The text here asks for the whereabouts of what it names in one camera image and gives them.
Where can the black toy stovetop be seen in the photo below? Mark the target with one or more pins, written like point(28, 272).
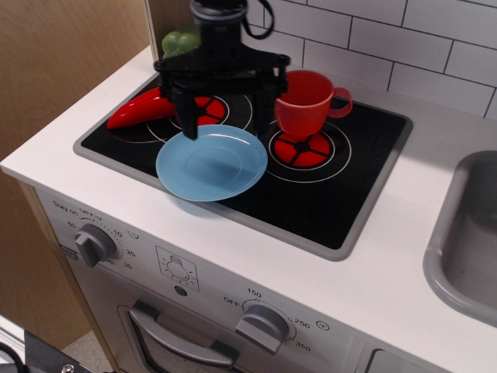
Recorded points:
point(315, 193)

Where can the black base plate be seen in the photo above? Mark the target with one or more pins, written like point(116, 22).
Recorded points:
point(28, 353)

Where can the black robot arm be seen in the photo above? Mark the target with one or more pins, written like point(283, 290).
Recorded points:
point(219, 13)

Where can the grey toy sink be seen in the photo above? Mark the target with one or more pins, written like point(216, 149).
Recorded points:
point(460, 260)

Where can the green toy bell pepper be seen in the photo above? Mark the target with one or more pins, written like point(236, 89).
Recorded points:
point(181, 41)

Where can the grey temperature knob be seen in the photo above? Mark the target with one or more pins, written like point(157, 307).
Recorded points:
point(263, 327)

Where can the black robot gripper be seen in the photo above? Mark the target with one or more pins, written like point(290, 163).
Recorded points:
point(223, 64)

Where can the grey timer knob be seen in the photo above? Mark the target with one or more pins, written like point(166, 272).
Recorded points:
point(94, 245)

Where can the red plastic toy cup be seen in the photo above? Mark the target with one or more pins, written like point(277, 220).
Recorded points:
point(310, 99)

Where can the red toy chili pepper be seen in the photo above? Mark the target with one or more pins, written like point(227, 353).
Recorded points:
point(145, 107)

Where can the blue plastic toy plate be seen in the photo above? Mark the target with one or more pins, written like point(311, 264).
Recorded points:
point(222, 162)

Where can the grey oven door handle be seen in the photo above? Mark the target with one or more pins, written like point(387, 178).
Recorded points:
point(217, 355)

